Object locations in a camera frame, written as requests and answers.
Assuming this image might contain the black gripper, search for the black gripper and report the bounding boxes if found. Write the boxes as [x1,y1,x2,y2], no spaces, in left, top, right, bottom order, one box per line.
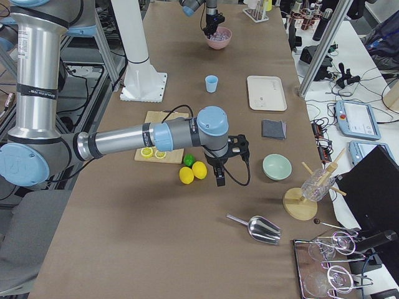
[202,12,225,39]
[204,152,229,186]

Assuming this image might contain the light blue plastic cup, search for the light blue plastic cup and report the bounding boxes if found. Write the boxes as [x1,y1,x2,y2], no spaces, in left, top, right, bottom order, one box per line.
[204,75,218,93]

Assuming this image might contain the pink bowl of ice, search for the pink bowl of ice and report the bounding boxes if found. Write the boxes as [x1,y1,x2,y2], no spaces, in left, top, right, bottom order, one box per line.
[205,26,232,50]

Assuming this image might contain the steel ice scoop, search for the steel ice scoop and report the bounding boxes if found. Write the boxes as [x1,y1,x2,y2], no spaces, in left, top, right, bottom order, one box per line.
[226,214,281,245]

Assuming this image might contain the wooden cup tree stand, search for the wooden cup tree stand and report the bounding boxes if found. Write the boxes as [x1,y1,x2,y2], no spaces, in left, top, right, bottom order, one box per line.
[283,148,347,221]

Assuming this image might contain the yellow lemon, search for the yellow lemon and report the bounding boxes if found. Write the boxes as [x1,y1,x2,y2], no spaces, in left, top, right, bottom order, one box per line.
[191,161,208,179]
[179,166,194,184]

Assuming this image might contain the green lime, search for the green lime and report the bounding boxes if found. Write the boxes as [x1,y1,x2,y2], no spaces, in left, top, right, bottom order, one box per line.
[183,154,196,168]

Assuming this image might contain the bamboo cutting board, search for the bamboo cutting board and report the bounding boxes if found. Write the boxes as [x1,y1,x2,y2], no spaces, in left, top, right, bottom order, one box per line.
[134,110,184,164]

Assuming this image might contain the mint green bowl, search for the mint green bowl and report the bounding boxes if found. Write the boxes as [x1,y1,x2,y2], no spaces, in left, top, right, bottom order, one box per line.
[262,154,292,181]

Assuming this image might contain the lemon slice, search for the lemon slice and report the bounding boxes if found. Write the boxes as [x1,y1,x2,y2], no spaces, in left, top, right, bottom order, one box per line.
[140,147,154,159]
[154,150,167,159]

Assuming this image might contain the grey folded cloth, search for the grey folded cloth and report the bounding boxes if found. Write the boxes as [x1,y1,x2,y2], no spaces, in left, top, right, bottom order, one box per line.
[262,120,286,140]

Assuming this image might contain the cream rabbit tray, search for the cream rabbit tray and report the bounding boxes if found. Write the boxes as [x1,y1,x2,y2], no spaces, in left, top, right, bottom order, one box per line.
[247,75,287,112]

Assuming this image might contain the clear glass on stand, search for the clear glass on stand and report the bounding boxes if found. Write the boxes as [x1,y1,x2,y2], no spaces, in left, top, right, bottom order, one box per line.
[301,169,334,202]

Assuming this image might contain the blue teach pendant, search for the blue teach pendant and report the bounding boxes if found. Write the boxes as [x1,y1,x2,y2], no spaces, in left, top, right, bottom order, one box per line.
[335,100,382,140]
[349,141,395,166]

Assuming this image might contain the wine glass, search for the wine glass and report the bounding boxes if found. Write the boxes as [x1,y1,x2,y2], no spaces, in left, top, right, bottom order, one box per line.
[302,265,373,298]
[308,230,355,262]

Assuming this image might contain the black glass tray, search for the black glass tray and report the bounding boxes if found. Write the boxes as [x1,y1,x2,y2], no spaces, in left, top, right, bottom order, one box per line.
[292,239,373,298]

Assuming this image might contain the black monitor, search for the black monitor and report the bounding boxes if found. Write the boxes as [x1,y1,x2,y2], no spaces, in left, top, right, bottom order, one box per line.
[334,144,399,240]

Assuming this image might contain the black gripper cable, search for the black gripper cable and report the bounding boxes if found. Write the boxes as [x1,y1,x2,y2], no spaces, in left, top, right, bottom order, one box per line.
[223,149,251,186]

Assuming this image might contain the white wire cup rack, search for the white wire cup rack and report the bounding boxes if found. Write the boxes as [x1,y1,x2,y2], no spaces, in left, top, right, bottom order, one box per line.
[243,0,269,23]

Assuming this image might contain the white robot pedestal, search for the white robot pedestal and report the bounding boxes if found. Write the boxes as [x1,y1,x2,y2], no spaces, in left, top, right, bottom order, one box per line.
[113,1,167,103]

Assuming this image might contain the aluminium frame post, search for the aluminium frame post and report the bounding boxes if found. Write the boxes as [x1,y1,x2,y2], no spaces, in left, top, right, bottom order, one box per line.
[298,0,353,98]

